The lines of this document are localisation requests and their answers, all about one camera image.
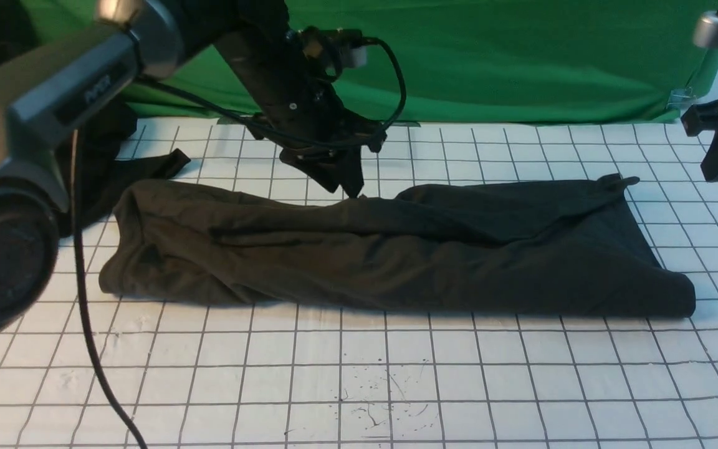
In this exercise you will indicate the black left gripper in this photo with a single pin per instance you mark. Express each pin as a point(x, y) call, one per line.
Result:
point(290, 76)

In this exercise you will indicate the dark gray long-sleeved shirt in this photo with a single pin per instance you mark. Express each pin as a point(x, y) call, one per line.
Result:
point(543, 248)

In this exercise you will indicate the gray black left robot arm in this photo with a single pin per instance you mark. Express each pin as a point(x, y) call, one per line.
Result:
point(46, 95)

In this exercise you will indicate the metal binder clip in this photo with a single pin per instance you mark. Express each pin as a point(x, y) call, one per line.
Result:
point(681, 99)

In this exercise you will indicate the green backdrop cloth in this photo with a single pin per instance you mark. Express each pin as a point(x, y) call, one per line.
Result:
point(565, 62)

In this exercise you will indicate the black garment pile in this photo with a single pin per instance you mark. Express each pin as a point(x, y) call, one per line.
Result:
point(104, 175)

